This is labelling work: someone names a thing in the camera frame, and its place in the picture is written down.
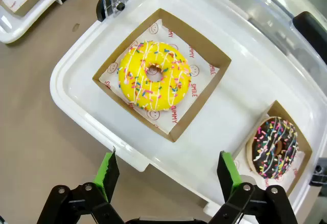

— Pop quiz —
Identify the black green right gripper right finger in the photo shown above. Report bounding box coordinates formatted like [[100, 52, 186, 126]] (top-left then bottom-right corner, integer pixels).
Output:
[[209, 151, 298, 224]]

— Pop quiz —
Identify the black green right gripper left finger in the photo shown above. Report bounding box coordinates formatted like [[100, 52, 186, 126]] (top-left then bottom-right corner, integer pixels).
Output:
[[37, 146, 123, 224]]

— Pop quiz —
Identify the chocolate rainbow sprinkle donut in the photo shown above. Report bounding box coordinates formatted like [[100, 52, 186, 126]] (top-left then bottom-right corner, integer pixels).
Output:
[[245, 116, 299, 180]]

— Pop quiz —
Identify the chocolate sprinkled donut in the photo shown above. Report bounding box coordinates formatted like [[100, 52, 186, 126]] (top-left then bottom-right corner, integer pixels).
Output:
[[233, 100, 313, 198]]

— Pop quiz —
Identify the yellow sprinkled donut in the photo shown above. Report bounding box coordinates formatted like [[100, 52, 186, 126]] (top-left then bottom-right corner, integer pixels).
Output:
[[118, 40, 192, 111]]

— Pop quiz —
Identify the yellow donut in paper tray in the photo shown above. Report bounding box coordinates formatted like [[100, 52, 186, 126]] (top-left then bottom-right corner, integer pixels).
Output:
[[91, 8, 232, 143]]

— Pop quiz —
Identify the white display case base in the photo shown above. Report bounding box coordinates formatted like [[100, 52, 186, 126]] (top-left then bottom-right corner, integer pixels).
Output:
[[50, 0, 327, 217], [0, 0, 63, 44]]

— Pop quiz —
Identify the black lid hinge knob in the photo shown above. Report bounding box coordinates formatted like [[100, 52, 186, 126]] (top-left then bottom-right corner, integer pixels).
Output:
[[96, 0, 126, 22], [309, 157, 327, 187]]

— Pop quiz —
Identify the clear display case lid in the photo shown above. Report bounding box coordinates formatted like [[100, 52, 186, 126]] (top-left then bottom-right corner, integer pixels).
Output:
[[101, 0, 327, 86]]

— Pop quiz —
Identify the black lid handle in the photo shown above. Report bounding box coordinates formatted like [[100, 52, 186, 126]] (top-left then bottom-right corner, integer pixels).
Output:
[[292, 11, 327, 65]]

